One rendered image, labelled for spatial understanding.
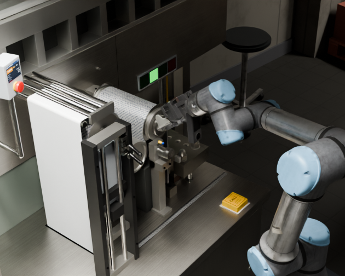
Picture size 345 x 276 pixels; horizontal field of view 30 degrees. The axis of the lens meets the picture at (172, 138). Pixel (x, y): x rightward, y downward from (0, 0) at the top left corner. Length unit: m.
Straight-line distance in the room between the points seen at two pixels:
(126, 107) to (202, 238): 0.53
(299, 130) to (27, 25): 0.92
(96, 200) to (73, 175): 0.20
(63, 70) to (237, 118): 0.68
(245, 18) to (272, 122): 3.14
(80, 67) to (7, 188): 0.50
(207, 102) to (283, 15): 3.52
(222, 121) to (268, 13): 3.36
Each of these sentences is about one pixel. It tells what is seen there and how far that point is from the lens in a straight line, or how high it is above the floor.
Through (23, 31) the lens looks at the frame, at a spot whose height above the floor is 1.60.
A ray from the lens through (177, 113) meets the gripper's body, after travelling 2.06.
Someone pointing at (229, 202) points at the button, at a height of 0.92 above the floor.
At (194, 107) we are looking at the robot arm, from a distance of 1.98.
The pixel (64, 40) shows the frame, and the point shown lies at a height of 1.49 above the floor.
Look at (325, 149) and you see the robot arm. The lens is 1.63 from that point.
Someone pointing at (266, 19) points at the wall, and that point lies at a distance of 5.24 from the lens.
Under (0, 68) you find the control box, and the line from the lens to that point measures 1.67.
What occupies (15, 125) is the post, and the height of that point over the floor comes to 1.51.
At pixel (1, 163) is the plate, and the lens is 2.23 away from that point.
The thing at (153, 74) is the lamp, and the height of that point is 1.19.
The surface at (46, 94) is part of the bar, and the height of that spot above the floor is 1.45.
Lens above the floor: 2.44
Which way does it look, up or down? 34 degrees down
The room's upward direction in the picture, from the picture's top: 1 degrees counter-clockwise
